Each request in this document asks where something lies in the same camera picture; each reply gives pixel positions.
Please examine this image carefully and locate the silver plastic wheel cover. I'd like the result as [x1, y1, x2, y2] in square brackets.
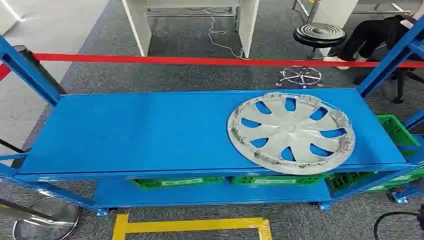
[226, 92, 356, 176]

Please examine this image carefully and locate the red barrier belt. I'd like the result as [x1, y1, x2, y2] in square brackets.
[0, 52, 424, 82]

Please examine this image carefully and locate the green plastic crate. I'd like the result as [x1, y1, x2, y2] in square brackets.
[364, 168, 424, 194]
[230, 173, 329, 186]
[326, 114, 420, 194]
[129, 176, 226, 191]

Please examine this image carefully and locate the blue metal shelf rack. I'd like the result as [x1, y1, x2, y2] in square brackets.
[392, 109, 424, 205]
[0, 14, 424, 218]

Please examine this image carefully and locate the black round stool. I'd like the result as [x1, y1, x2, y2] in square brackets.
[276, 22, 347, 89]

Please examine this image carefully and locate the person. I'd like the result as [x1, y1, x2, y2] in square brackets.
[322, 14, 424, 71]

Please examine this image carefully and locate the black chair base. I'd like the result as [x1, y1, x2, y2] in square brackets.
[352, 59, 424, 104]

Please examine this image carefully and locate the white floor cable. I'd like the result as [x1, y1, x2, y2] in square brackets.
[203, 8, 249, 61]

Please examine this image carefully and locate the black floor cable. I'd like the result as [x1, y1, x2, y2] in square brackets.
[373, 204, 424, 240]

